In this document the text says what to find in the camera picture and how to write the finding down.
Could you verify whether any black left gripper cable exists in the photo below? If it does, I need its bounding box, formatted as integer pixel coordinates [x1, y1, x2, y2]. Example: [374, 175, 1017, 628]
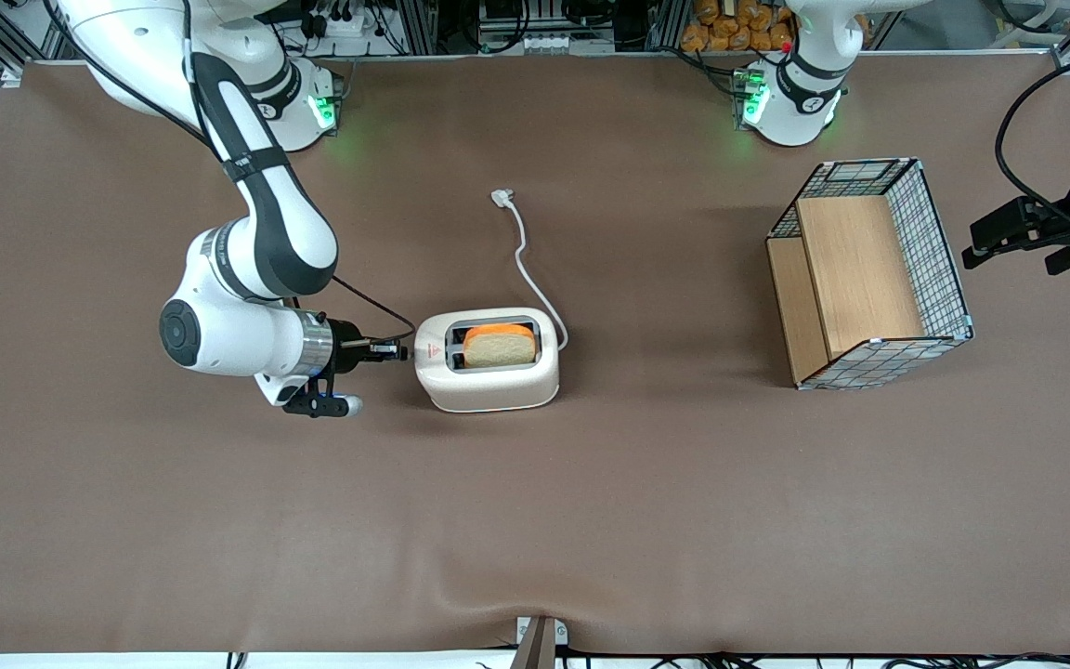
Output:
[994, 45, 1070, 224]

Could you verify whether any white socket bar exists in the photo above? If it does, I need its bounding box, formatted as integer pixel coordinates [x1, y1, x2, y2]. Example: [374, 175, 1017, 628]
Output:
[477, 33, 617, 54]

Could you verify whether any white toaster power cord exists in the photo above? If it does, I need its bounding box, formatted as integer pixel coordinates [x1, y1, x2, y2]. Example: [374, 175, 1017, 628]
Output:
[490, 189, 570, 352]

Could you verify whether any white two-slot toaster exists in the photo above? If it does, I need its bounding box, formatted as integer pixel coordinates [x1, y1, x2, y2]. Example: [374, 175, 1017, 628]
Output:
[413, 307, 561, 413]

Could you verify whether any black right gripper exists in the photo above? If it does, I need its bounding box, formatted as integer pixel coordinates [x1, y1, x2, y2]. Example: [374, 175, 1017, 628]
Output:
[326, 321, 409, 374]

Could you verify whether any bag of orange buns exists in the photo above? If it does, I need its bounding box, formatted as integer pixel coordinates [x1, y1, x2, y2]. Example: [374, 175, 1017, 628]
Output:
[679, 0, 796, 53]

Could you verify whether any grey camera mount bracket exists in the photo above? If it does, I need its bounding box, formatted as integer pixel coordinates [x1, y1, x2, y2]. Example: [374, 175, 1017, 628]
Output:
[511, 615, 569, 669]

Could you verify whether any bread slice in toaster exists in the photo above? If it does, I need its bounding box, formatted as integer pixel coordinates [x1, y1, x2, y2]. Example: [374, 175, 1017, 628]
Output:
[462, 321, 538, 369]

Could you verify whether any aluminium frame post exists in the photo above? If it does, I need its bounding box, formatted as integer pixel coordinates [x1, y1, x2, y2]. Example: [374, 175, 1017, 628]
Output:
[644, 0, 685, 52]
[394, 0, 436, 57]

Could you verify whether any wire basket with wooden panels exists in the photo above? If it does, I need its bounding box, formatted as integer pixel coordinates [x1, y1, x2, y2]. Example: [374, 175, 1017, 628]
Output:
[765, 157, 975, 391]

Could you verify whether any white power strip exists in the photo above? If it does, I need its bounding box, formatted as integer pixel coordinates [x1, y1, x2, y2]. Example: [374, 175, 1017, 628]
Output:
[307, 7, 394, 38]

